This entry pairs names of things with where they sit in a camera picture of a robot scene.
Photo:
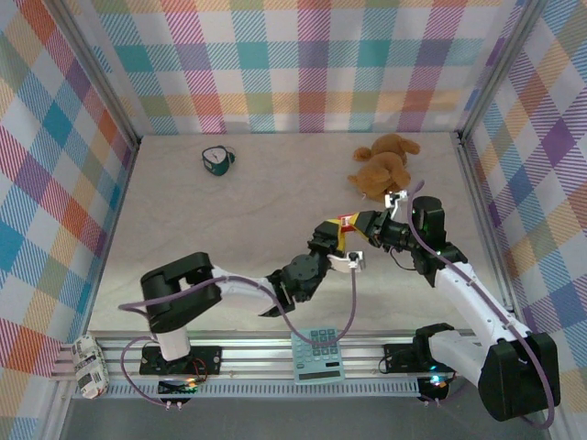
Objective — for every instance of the aluminium frame post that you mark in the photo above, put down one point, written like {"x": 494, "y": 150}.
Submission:
{"x": 96, "y": 73}
{"x": 495, "y": 69}

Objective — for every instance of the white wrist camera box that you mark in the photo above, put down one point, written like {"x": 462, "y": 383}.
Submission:
{"x": 346, "y": 261}
{"x": 395, "y": 199}

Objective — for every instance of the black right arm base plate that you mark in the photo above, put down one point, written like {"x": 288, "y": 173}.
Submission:
{"x": 399, "y": 357}

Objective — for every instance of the aluminium side rail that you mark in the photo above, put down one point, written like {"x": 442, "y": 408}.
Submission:
{"x": 483, "y": 220}

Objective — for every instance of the aluminium mounting rail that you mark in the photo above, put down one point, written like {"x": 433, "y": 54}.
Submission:
{"x": 257, "y": 357}

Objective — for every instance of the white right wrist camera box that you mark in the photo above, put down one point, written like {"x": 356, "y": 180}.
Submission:
{"x": 395, "y": 199}

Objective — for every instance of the teal calculator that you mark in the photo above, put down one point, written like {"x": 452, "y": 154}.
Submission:
{"x": 317, "y": 362}

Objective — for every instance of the red padlock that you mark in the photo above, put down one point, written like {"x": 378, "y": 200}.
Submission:
{"x": 348, "y": 220}

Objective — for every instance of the newspaper print wrapped roll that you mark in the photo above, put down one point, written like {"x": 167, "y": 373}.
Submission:
{"x": 89, "y": 366}

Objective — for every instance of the brown plush toy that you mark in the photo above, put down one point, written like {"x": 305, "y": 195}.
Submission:
{"x": 380, "y": 174}

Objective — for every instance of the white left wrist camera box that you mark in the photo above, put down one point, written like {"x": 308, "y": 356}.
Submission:
{"x": 346, "y": 261}

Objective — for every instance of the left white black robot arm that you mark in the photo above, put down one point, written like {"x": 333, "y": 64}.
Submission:
{"x": 243, "y": 293}

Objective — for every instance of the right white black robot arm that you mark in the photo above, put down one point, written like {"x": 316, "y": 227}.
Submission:
{"x": 472, "y": 302}

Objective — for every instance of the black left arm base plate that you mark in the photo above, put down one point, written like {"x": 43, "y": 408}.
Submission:
{"x": 206, "y": 359}

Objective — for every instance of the teal alarm clock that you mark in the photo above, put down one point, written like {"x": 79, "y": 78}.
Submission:
{"x": 215, "y": 160}

